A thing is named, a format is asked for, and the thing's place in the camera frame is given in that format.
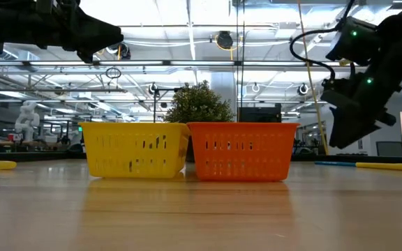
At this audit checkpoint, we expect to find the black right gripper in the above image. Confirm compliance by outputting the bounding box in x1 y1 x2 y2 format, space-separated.
321 78 397 149

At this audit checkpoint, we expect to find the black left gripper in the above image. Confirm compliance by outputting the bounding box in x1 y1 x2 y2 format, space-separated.
35 0 124 64

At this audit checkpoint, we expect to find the dark office chair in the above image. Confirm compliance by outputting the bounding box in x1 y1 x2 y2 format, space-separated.
375 140 402 158

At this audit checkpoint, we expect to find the orange plastic basket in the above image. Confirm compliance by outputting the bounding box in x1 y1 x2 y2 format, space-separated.
186 121 300 183

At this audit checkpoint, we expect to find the black keyboard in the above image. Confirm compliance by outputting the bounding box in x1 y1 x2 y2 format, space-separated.
238 106 283 123

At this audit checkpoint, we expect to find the black pole stand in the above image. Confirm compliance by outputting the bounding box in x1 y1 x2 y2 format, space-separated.
153 87 183 123

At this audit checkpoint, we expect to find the white robot figure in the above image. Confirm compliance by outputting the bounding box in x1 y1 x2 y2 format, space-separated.
14 100 41 143

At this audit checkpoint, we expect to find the long ceiling light bar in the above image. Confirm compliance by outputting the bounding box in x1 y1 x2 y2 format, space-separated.
0 59 343 68

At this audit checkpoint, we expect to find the yellow plastic basket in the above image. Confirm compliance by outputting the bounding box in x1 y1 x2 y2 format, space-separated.
77 121 191 179

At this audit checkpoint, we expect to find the green potted plant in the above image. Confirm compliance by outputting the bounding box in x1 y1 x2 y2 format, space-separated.
164 79 236 163

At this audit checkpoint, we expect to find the large black cable reel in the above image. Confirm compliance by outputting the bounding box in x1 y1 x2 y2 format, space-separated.
216 30 235 52
105 40 132 60

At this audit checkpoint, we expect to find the black hanging cable loop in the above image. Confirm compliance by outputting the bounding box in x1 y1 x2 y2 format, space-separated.
105 66 122 79

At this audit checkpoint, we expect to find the yellow hanging cable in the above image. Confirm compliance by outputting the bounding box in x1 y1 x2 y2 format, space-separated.
297 0 330 156

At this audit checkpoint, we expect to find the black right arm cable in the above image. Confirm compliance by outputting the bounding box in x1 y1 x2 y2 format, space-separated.
289 0 357 82

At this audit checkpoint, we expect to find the thin black cable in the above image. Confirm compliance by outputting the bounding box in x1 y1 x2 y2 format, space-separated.
241 0 246 123

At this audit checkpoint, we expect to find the black metal table frame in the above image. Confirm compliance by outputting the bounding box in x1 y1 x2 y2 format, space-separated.
0 151 402 165

